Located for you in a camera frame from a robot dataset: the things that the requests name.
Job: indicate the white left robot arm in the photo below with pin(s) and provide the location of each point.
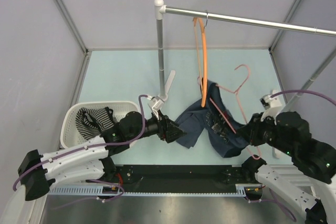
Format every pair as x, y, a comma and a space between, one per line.
39, 173

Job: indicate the pink wire hanger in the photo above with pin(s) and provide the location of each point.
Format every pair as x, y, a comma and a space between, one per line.
236, 93

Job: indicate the navy blue t-shirt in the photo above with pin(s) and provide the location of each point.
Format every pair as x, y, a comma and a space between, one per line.
216, 119

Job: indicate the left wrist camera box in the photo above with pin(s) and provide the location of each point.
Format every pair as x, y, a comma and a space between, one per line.
155, 104

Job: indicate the silver clothes rack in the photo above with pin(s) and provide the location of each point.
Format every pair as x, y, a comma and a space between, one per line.
288, 98

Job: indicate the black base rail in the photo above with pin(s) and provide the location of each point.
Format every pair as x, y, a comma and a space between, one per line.
190, 178

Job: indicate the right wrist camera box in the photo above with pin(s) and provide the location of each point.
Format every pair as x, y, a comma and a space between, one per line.
271, 105

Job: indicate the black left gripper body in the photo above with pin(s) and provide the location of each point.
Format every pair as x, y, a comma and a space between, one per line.
153, 126

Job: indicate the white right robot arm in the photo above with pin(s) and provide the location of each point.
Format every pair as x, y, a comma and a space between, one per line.
290, 134

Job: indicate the black white striped tank top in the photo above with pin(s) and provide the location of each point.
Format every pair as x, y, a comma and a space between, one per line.
93, 122

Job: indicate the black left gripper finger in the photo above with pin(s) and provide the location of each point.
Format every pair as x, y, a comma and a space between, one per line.
168, 124
172, 133

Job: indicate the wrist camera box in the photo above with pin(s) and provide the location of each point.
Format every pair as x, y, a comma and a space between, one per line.
271, 105
155, 104

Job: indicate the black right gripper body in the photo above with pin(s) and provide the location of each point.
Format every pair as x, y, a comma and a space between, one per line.
262, 131

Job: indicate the white perforated plastic basket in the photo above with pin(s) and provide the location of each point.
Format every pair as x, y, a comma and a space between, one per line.
70, 137

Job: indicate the white slotted cable duct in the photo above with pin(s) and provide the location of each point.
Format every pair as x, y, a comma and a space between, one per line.
238, 190

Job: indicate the orange plastic hanger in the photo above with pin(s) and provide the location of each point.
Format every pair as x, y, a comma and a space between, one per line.
202, 67

